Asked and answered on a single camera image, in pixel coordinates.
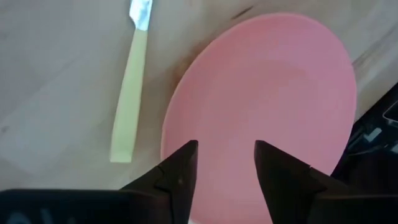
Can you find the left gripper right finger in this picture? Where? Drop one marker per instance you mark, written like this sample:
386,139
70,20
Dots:
280,180

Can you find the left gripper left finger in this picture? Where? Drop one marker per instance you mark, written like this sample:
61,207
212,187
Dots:
177,180

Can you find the pink plastic plate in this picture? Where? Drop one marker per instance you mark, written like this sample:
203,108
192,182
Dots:
261,93

